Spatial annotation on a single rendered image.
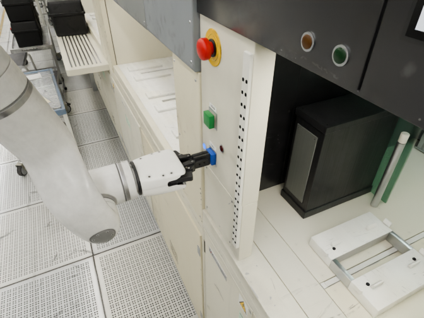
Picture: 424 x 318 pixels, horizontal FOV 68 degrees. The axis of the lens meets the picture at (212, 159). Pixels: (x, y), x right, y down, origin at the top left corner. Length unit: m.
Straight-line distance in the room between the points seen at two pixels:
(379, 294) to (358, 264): 0.10
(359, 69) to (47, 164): 0.45
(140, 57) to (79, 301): 1.41
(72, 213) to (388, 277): 0.67
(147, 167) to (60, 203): 0.20
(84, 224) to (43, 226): 1.72
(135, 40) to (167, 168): 1.45
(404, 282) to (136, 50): 1.76
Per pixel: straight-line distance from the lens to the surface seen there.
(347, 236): 0.89
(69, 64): 2.32
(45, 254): 2.13
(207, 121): 0.66
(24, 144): 0.52
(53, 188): 0.55
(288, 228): 0.90
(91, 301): 1.85
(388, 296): 0.82
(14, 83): 0.48
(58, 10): 2.92
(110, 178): 0.65
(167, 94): 1.60
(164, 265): 1.87
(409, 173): 1.24
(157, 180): 0.65
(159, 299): 1.77
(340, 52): 0.35
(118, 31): 2.01
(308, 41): 0.38
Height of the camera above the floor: 1.54
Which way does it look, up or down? 37 degrees down
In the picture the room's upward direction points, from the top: straight up
